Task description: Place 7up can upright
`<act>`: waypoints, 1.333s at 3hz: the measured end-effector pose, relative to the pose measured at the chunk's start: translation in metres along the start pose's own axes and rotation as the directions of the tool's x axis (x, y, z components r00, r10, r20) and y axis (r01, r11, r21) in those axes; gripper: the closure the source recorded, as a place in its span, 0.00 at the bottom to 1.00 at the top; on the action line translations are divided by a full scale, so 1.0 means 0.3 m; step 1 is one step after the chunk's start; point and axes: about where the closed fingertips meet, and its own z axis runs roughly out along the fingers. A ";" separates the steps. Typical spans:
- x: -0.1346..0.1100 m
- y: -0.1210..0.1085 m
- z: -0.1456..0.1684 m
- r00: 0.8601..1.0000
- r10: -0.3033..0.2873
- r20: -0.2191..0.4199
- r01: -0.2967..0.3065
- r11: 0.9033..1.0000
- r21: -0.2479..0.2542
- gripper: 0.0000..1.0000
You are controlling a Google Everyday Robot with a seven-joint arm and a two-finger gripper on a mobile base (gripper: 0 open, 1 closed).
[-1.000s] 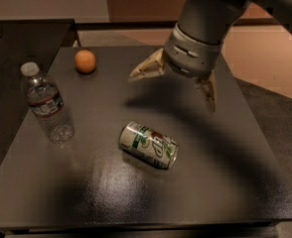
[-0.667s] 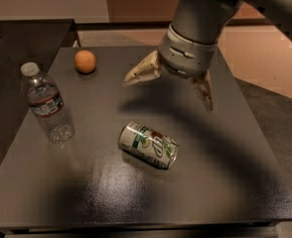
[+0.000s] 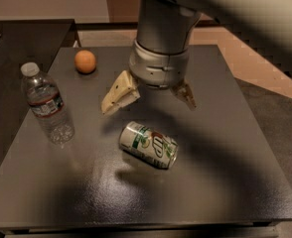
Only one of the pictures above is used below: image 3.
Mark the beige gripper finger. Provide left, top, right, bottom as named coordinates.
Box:
left=101, top=70, right=140, bottom=115
left=172, top=79, right=197, bottom=110

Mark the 7up soda can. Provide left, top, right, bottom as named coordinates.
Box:
left=119, top=121, right=179, bottom=170

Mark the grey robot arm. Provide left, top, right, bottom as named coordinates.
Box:
left=101, top=0, right=292, bottom=115

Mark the orange ball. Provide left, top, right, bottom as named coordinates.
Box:
left=74, top=50, right=96, bottom=74

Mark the clear plastic water bottle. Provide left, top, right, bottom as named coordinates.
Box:
left=21, top=62, right=74, bottom=145

